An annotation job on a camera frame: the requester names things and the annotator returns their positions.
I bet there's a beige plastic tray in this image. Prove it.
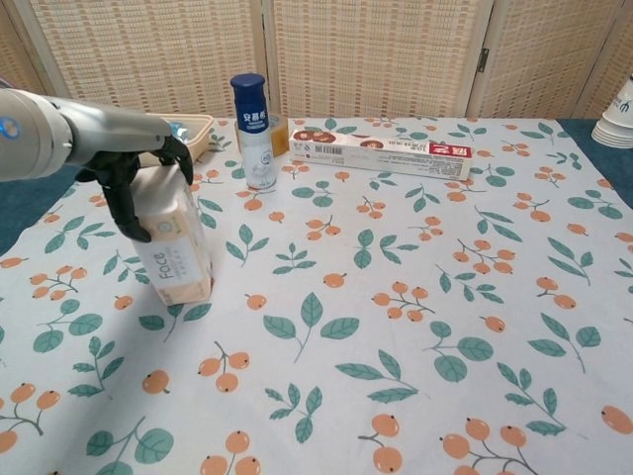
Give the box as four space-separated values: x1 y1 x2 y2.
165 113 215 162

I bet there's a long white red wrap box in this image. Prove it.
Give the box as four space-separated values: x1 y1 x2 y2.
288 127 476 180

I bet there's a blue capped white bottle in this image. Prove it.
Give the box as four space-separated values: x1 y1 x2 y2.
229 72 276 190

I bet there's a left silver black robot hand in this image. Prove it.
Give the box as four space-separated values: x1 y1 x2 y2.
51 98 194 243

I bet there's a woven folding screen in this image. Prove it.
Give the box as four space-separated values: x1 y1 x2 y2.
0 0 633 123

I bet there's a pink and white tissue pack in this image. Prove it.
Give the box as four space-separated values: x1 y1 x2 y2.
129 161 215 304

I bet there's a stack of white paper cups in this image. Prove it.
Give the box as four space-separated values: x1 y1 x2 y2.
591 73 633 148

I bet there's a brown packing tape roll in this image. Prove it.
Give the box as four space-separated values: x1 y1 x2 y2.
233 116 290 158

